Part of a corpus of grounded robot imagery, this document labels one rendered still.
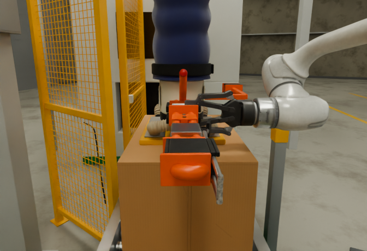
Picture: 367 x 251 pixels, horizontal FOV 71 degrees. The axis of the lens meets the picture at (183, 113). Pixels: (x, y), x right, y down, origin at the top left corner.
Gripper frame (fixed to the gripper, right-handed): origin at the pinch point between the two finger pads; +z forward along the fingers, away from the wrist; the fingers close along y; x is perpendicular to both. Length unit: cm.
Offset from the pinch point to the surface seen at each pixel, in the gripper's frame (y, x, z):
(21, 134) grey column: 30, 73, 94
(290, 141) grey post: 108, 276, -159
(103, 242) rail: 61, 20, 33
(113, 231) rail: 61, 27, 31
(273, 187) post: 52, 49, -48
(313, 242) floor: 120, 89, -98
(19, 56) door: 2, 885, 576
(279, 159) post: 36, 49, -50
